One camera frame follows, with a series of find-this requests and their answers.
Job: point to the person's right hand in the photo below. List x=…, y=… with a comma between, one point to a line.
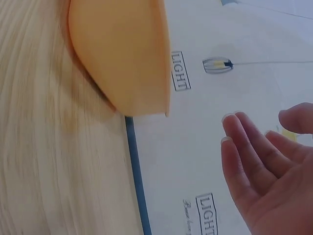
x=281, y=195

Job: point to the person's right thumb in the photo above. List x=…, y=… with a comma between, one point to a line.
x=297, y=118

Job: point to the orange plastic bowl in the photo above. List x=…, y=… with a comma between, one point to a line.
x=122, y=56

